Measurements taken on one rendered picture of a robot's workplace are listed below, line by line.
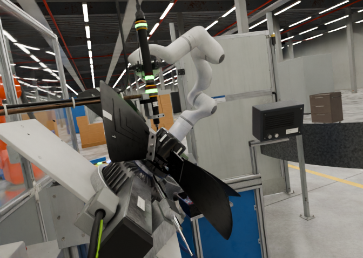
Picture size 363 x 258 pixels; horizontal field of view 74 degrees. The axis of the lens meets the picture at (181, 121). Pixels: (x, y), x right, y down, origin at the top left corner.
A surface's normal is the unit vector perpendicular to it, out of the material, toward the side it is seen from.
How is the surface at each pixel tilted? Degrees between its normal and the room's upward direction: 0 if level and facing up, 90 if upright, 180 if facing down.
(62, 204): 90
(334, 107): 90
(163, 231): 102
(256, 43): 90
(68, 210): 90
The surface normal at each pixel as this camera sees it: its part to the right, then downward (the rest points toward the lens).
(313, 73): 0.33, 0.04
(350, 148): -0.65, 0.17
